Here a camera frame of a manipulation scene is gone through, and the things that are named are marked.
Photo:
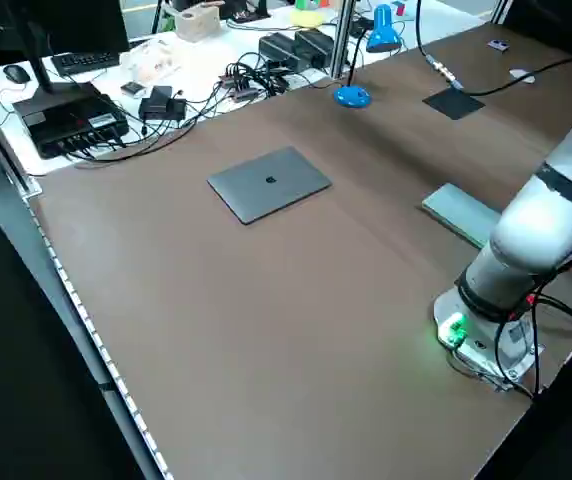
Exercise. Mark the clear plastic bag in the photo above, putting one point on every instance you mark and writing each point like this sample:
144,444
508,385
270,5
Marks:
148,60

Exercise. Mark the grey laptop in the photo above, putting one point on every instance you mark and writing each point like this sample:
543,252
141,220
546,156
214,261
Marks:
271,185

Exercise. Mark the blue desk lamp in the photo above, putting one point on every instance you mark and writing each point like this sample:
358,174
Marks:
381,30

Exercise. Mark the black computer monitor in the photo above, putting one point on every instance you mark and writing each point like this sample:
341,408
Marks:
66,25

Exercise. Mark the black keyboard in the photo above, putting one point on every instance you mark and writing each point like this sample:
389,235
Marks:
85,62

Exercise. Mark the black mouse pad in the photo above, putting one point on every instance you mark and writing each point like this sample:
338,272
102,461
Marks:
453,102

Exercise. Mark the aluminium frame post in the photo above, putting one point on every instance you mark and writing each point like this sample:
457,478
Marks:
342,35

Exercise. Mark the purple phone with two lenses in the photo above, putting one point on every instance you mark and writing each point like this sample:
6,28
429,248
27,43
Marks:
498,45

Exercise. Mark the small black adapter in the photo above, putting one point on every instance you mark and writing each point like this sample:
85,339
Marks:
162,104

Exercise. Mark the black power brick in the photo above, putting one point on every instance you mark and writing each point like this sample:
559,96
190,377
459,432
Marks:
278,50
314,46

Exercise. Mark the yellow round object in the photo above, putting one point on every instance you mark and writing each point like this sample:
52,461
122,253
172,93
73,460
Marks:
307,18

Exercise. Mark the pale wooden block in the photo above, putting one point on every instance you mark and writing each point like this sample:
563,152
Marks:
196,22

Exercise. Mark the usb hub with plugs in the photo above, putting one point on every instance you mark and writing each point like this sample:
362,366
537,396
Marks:
240,86

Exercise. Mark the black electronics box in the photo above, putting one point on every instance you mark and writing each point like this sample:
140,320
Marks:
71,125

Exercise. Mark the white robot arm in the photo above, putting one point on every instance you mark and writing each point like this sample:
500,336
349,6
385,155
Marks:
531,225

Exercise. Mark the black computer mouse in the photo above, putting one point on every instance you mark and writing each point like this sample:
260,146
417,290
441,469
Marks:
16,74

